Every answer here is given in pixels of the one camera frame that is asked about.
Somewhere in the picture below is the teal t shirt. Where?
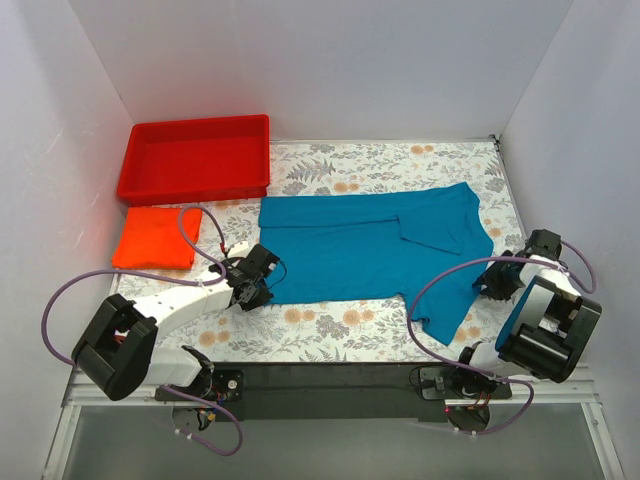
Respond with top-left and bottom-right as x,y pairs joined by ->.
258,183 -> 494,345

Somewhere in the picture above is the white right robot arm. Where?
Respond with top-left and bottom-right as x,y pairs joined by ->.
451,229 -> 602,398

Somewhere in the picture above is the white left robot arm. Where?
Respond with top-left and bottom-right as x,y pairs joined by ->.
71,242 -> 280,401

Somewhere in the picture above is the folded orange t shirt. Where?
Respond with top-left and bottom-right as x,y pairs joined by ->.
112,207 -> 195,270

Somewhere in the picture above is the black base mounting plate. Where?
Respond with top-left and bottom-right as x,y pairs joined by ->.
155,362 -> 512,430

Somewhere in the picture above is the red plastic tray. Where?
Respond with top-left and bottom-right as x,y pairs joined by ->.
116,114 -> 271,206

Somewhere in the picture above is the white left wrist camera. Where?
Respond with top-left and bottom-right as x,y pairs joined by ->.
223,241 -> 252,258

